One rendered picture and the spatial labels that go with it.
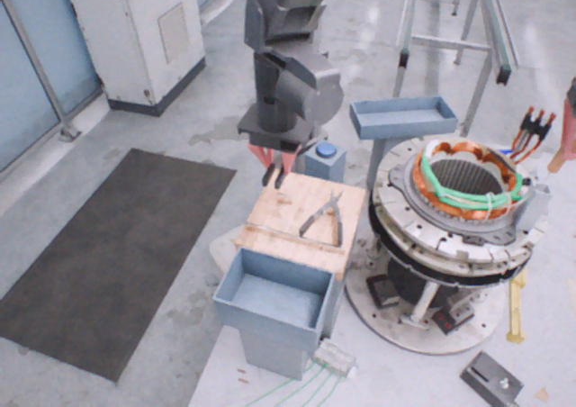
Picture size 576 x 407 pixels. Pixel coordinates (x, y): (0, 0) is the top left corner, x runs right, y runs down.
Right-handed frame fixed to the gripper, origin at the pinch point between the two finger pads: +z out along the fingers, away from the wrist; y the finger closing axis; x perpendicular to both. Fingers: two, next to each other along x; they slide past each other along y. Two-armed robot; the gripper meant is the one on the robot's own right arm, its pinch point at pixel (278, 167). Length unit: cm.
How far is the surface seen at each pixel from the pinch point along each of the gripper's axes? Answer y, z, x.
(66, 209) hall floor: -149, 121, 49
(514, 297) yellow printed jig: 53, 40, 15
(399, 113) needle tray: 17, 17, 46
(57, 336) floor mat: -100, 118, -13
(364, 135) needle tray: 9.8, 15.5, 32.2
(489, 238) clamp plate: 35.5, 8.3, 3.3
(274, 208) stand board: -1.6, 12.3, 1.6
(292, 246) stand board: 4.1, 12.1, -5.6
